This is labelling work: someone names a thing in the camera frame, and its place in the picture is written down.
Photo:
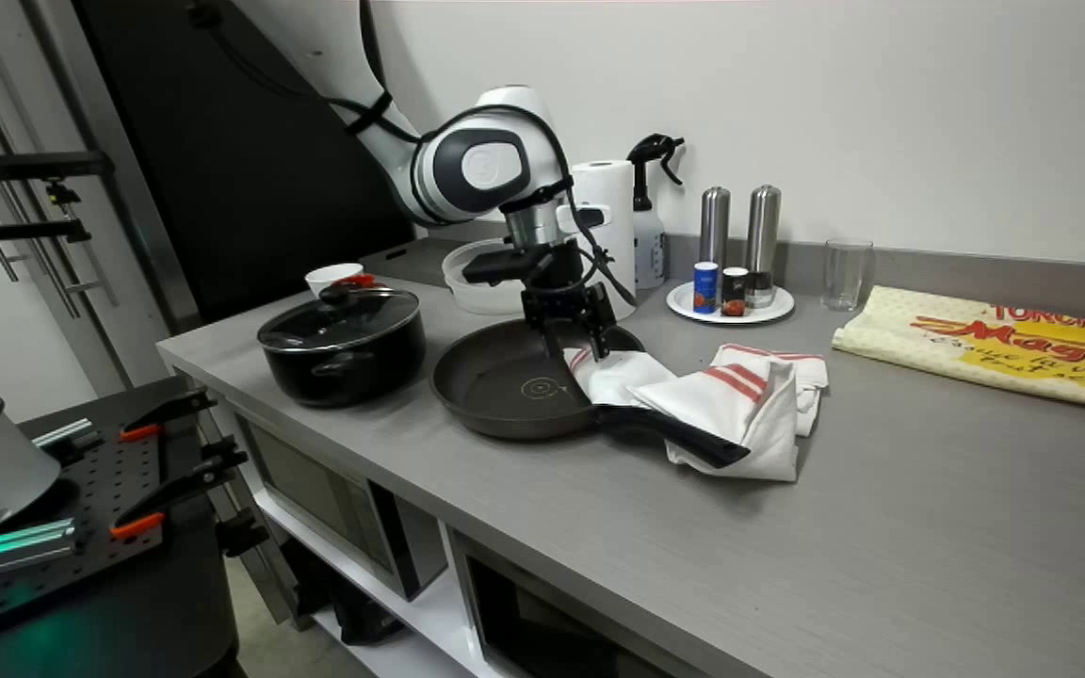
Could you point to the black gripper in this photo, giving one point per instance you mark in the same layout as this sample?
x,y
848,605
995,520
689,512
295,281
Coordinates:
x,y
560,294

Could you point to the black frying pan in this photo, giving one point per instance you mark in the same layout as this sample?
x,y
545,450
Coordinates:
x,y
508,382

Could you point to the white towel with red stripe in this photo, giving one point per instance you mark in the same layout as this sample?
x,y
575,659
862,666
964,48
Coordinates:
x,y
727,401

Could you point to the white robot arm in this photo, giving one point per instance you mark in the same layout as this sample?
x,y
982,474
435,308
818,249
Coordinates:
x,y
497,155

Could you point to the white paper towel roll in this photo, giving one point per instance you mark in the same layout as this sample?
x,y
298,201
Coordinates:
x,y
602,201

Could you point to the folded white towel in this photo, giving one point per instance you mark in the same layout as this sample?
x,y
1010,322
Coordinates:
x,y
797,386

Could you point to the blue small can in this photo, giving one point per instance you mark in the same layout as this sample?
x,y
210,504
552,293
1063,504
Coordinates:
x,y
705,288

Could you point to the white round plate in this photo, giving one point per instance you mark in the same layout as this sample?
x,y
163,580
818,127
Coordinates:
x,y
776,308

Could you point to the left steel grinder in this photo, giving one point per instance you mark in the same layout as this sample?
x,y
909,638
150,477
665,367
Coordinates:
x,y
712,224

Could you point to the steel grinder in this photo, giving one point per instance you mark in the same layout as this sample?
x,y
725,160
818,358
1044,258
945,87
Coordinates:
x,y
761,230
712,224

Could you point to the spray bottle black nozzle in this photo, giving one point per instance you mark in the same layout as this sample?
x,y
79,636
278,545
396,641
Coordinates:
x,y
646,224

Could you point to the dark small jar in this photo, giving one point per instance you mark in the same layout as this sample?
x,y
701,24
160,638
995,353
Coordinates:
x,y
734,293

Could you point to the black pot with glass lid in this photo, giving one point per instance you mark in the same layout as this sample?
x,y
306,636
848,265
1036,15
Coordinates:
x,y
342,347

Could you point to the right steel grinder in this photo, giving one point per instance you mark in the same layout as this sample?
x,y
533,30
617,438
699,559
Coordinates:
x,y
761,230

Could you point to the clear drinking glass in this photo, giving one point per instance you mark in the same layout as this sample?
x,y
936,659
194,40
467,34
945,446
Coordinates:
x,y
848,270

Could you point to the yellow red printed bag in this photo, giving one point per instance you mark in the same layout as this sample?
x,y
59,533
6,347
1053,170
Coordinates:
x,y
995,343

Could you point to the black perforated breadboard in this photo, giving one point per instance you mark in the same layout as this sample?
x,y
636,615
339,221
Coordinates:
x,y
52,520

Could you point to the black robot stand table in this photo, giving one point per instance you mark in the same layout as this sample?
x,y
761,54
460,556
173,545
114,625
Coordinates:
x,y
155,615

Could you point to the orange handled clamp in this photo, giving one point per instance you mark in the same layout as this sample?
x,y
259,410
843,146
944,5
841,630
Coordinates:
x,y
218,461
173,410

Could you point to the camera tripod arm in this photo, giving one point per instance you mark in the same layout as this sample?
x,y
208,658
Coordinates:
x,y
48,166

